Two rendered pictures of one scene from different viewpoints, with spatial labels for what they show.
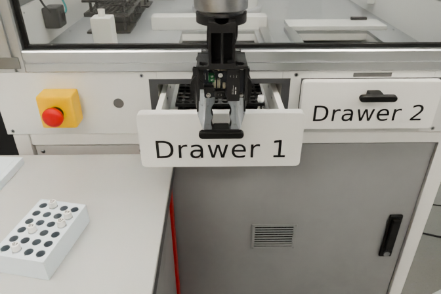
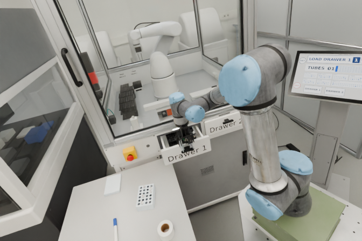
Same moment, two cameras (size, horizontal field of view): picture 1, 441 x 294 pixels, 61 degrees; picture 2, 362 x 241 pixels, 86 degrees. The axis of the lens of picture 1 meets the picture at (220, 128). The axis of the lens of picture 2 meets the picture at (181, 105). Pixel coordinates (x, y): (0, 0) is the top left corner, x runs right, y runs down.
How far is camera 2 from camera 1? 0.52 m
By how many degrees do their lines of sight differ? 7
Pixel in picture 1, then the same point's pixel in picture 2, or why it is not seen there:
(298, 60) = not seen: hidden behind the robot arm
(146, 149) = (165, 160)
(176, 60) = (164, 128)
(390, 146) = (236, 131)
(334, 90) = (214, 122)
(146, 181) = (165, 169)
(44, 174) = (131, 176)
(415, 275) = not seen: hidden behind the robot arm
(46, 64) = (123, 141)
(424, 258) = not seen: hidden behind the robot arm
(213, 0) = (180, 121)
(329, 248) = (227, 168)
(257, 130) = (196, 144)
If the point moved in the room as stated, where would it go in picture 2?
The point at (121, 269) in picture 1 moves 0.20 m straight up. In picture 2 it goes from (172, 198) to (164, 171)
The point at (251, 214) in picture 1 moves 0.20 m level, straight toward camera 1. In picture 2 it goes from (198, 165) to (204, 188)
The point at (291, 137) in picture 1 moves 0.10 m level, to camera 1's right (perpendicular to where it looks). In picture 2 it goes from (207, 143) to (222, 139)
